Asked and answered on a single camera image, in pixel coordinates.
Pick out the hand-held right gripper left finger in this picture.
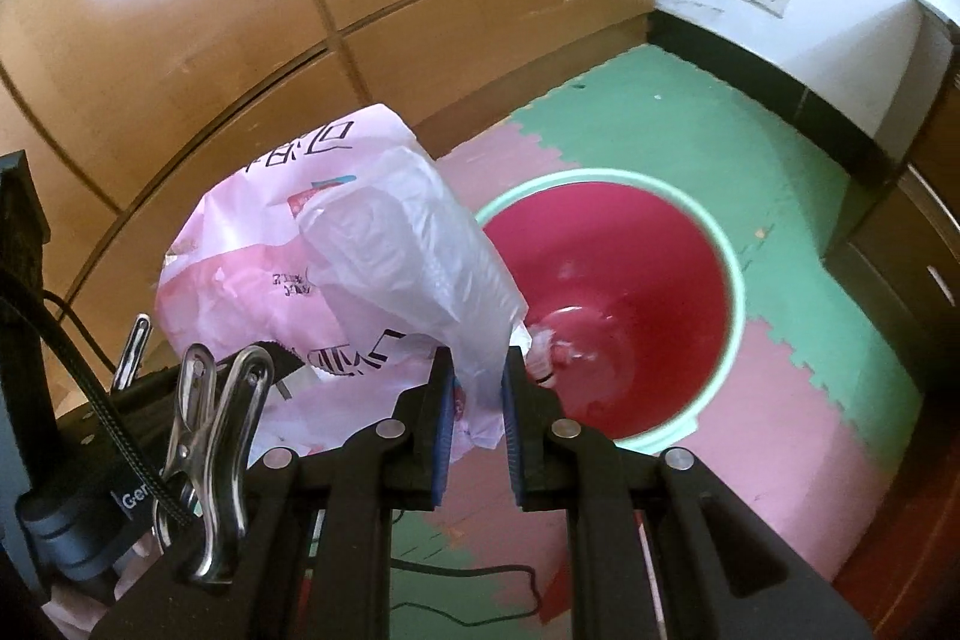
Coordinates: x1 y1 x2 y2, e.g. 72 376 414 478
94 346 457 640

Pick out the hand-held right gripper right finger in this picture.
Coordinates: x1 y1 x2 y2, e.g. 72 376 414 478
501 346 875 640

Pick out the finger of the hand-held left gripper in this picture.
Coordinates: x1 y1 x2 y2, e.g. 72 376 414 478
259 344 302 381

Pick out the pink plastic bag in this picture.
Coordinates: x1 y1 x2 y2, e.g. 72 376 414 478
154 101 527 461

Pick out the red bucket green rim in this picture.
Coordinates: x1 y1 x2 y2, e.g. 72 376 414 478
472 166 747 453

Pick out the white shuttlecock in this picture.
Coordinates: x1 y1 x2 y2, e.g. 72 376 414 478
525 321 575 386

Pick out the metal spring clip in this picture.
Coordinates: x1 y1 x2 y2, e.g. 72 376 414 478
152 344 276 587
111 314 153 390

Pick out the dark wooden drawer cabinet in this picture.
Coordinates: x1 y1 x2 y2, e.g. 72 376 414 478
821 0 960 386

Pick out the black skirting board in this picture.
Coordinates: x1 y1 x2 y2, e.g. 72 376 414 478
649 6 901 184

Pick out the black braided cable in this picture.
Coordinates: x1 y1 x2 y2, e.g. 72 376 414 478
0 280 197 530

